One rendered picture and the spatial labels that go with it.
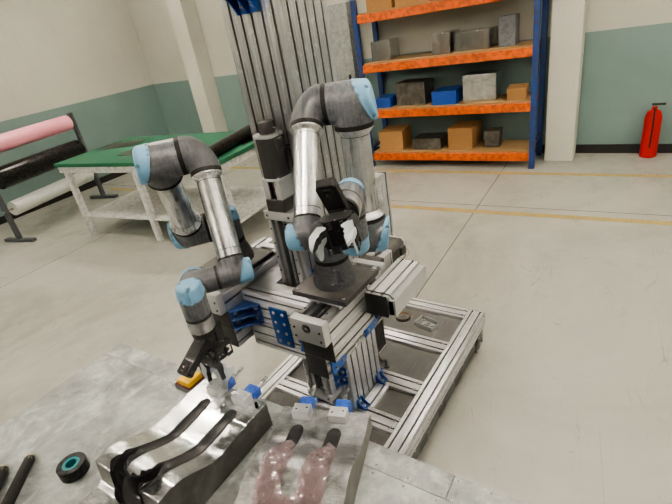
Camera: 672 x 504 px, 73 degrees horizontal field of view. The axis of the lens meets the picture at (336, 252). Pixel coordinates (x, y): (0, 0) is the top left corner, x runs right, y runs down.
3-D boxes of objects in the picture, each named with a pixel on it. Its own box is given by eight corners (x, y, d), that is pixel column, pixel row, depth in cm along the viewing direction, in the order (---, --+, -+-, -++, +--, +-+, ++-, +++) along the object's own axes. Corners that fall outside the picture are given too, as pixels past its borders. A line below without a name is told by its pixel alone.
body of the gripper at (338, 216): (361, 251, 98) (365, 227, 108) (350, 215, 94) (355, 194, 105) (327, 258, 100) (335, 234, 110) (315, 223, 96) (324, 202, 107)
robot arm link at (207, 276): (219, 280, 145) (221, 297, 135) (183, 290, 142) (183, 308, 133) (212, 259, 141) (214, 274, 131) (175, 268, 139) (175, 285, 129)
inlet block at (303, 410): (308, 392, 142) (305, 379, 140) (323, 393, 141) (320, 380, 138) (294, 425, 131) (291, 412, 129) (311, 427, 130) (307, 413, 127)
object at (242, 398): (263, 380, 145) (259, 367, 143) (275, 385, 142) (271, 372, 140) (235, 409, 136) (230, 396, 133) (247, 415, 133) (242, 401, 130)
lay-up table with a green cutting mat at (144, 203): (153, 201, 634) (126, 127, 588) (300, 206, 525) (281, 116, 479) (83, 237, 547) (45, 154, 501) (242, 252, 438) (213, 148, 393)
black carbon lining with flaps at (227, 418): (205, 401, 140) (196, 378, 135) (244, 418, 131) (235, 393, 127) (105, 497, 115) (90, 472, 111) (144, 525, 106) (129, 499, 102)
